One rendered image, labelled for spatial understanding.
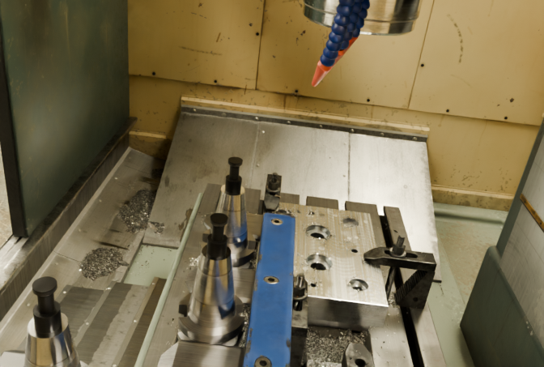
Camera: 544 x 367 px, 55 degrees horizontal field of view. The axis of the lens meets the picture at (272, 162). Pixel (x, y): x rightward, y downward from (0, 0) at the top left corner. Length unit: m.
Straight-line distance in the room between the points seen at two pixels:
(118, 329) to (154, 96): 0.98
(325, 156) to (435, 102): 0.43
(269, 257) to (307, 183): 1.17
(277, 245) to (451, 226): 1.48
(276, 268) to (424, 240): 1.18
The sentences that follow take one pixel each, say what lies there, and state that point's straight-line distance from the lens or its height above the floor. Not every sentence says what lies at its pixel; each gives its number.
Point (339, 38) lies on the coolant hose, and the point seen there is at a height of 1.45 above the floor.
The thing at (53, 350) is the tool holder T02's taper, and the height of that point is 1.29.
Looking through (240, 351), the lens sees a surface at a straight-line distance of 0.49.
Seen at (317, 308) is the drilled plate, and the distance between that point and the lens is 0.92.
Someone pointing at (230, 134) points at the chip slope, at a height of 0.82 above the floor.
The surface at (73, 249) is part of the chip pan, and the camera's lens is 1.53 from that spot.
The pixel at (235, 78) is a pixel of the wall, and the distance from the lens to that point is 1.85.
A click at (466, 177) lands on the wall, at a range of 2.08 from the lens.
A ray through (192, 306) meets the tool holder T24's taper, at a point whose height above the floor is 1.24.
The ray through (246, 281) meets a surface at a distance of 0.55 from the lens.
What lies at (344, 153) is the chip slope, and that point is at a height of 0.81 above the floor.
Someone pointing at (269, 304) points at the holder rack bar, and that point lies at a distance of 0.52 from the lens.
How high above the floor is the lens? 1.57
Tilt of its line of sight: 27 degrees down
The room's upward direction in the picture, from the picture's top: 7 degrees clockwise
